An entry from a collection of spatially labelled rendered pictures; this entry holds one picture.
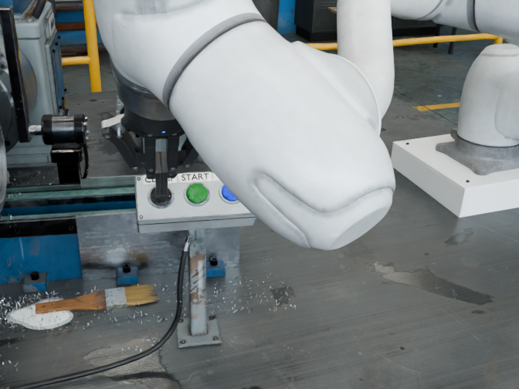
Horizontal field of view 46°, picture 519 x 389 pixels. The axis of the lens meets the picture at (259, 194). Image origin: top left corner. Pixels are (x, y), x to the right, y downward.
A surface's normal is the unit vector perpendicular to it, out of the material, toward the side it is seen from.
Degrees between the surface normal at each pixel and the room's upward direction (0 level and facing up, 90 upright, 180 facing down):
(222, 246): 90
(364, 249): 0
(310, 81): 33
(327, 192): 73
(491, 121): 93
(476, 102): 89
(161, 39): 82
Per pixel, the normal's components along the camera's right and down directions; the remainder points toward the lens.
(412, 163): -0.94, 0.13
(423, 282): 0.04, -0.89
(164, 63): -0.51, 0.35
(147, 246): 0.19, 0.45
